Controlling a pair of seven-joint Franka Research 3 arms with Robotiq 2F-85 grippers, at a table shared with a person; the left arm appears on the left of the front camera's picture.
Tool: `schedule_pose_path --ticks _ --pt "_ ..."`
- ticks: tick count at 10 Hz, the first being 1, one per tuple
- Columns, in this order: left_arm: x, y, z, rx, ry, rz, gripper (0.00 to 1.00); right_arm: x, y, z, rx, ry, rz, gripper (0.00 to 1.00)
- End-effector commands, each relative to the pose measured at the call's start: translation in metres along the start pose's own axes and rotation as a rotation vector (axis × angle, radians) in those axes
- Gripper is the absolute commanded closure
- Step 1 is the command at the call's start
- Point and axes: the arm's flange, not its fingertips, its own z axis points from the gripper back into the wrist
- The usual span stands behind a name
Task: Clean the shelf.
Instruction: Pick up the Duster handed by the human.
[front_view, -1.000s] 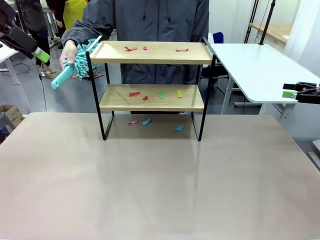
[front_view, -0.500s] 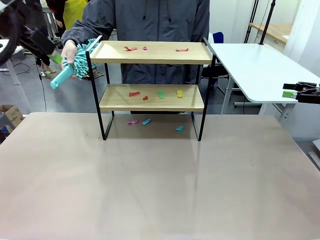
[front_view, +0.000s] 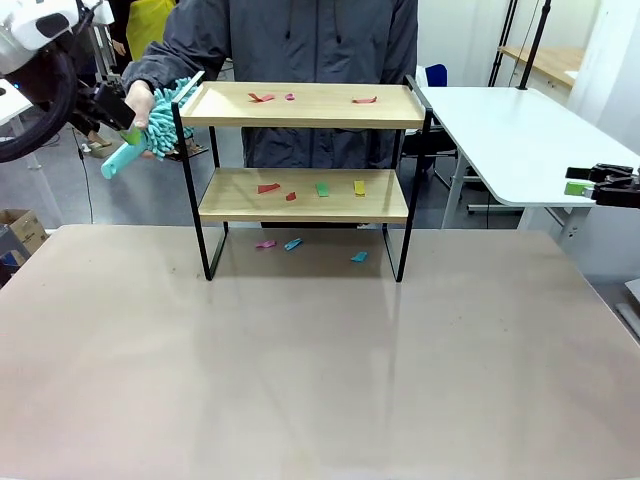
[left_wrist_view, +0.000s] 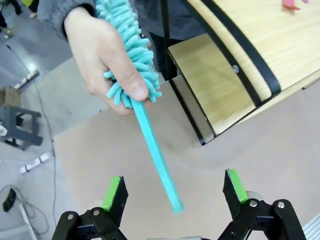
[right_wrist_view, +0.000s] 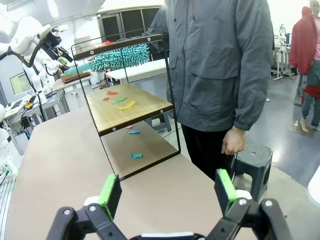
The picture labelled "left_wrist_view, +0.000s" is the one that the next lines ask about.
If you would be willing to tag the brown cardboard box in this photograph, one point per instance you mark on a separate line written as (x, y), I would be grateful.
(10, 96)

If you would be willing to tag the white metal frame rack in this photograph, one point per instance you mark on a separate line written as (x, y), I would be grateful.
(27, 222)

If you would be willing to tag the ribbed aluminium base plate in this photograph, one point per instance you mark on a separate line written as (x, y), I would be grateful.
(312, 231)

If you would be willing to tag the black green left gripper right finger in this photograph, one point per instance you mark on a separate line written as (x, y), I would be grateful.
(233, 197)

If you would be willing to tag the white floor tape strip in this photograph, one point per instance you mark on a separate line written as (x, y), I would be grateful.
(27, 78)
(37, 162)

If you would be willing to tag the person's bare hand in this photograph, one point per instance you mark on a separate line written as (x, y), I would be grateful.
(95, 55)

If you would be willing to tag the background person's legs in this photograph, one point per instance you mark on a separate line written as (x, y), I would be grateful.
(17, 6)

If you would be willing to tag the grey plastic stool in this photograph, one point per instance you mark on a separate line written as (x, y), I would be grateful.
(22, 130)

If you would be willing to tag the pink paper scrap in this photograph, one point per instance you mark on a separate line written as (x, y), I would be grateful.
(305, 1)

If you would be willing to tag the turquoise chenille duster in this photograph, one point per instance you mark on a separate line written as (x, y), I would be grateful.
(156, 152)

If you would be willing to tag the wooden table with black frame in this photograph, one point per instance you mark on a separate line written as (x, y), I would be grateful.
(225, 82)

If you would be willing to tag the red paper scrap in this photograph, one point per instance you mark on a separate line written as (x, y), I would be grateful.
(290, 5)

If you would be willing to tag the person's dark grey torso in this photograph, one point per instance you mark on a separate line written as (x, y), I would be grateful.
(175, 17)

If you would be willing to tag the black power strip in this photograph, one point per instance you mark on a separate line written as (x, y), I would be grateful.
(8, 200)

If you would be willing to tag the person's grey sleeved forearm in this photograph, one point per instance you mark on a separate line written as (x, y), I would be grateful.
(52, 15)

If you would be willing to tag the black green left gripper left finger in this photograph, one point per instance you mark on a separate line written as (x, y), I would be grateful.
(117, 197)

